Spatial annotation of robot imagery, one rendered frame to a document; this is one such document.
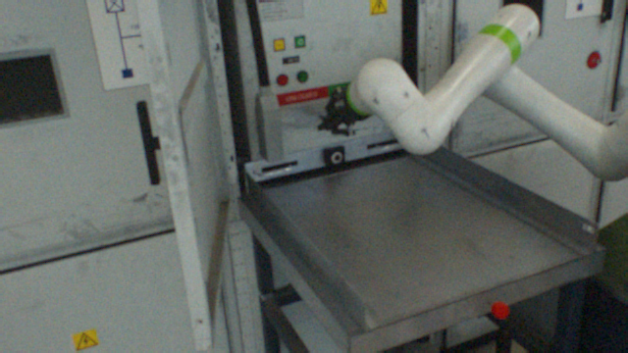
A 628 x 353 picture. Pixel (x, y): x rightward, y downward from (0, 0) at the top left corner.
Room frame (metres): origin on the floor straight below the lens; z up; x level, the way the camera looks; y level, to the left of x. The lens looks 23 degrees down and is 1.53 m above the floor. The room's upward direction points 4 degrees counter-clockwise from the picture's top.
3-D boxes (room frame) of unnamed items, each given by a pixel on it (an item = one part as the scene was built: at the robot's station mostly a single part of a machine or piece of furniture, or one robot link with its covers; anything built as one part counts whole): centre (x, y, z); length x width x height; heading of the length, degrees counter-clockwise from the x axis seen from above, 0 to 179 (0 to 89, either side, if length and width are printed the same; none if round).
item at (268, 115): (1.49, 0.12, 1.04); 0.08 x 0.05 x 0.17; 23
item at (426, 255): (1.28, -0.20, 0.82); 0.68 x 0.62 x 0.06; 23
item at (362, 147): (1.65, -0.04, 0.89); 0.54 x 0.05 x 0.06; 113
